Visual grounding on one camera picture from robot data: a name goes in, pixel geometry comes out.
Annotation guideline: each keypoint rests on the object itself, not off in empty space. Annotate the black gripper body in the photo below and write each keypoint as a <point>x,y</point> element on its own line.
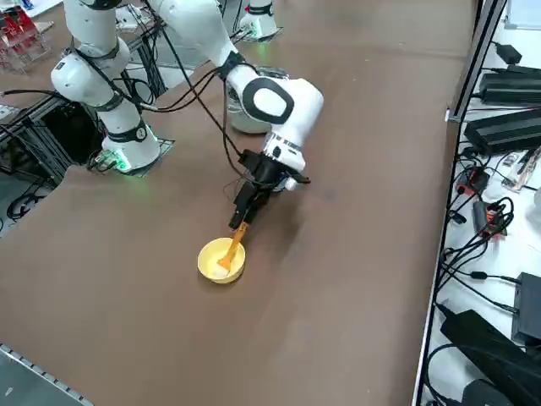
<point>264,173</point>

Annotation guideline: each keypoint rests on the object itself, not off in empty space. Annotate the stainless steel pot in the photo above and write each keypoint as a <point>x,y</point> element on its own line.
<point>245,122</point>

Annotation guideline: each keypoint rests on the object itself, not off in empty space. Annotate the yellow plastic bowl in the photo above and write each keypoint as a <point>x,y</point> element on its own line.
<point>209,262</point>

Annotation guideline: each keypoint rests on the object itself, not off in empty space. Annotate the orange black electronic device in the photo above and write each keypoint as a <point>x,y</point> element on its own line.
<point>486,217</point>
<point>473,182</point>

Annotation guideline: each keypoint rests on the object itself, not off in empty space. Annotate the small black power adapter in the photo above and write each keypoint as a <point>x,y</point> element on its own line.
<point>509,53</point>

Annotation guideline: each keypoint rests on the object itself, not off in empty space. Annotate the red clear acrylic rack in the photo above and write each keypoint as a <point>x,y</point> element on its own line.
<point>21,42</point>

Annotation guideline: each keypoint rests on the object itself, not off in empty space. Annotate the black box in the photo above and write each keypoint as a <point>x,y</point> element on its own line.
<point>528,308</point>

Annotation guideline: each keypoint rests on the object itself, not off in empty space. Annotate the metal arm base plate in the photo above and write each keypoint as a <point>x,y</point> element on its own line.
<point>165,144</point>
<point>266,38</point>

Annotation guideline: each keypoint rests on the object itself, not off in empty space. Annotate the aluminium frame post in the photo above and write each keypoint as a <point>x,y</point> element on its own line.
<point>473,63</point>

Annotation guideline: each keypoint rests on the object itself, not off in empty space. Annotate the aluminium edge rail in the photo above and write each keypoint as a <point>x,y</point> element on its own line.
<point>42,374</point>

